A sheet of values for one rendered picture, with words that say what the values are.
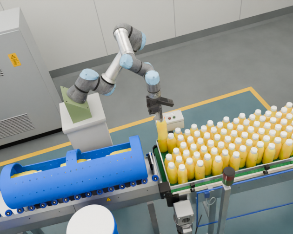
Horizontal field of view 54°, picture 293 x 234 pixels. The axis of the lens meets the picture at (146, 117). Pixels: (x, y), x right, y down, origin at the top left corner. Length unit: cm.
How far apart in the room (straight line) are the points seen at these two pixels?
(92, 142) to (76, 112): 32
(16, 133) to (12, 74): 84
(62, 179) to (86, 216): 26
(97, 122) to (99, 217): 70
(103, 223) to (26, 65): 197
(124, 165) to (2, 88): 197
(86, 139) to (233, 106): 214
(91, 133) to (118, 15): 257
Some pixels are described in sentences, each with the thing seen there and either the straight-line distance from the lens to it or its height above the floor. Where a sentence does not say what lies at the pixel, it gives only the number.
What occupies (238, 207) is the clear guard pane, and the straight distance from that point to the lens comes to 227.
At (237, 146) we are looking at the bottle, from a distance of 201.
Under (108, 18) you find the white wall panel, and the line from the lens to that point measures 444.
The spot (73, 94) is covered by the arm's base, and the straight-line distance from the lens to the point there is 210.
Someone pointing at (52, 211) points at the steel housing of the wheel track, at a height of 89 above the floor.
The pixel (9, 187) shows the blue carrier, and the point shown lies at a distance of 193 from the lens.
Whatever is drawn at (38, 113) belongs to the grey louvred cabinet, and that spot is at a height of 42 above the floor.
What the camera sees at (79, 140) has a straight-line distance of 226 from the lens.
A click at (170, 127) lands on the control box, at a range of 212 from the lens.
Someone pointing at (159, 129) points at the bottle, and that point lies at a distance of 185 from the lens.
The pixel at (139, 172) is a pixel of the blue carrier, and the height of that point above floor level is 112.
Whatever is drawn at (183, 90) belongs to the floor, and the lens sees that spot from 402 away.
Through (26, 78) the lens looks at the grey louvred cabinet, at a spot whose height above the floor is 91.
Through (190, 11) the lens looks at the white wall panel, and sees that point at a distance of 483.
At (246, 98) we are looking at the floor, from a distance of 394.
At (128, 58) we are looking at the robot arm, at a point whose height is 174.
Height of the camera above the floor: 260
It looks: 45 degrees down
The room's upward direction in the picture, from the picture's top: 10 degrees counter-clockwise
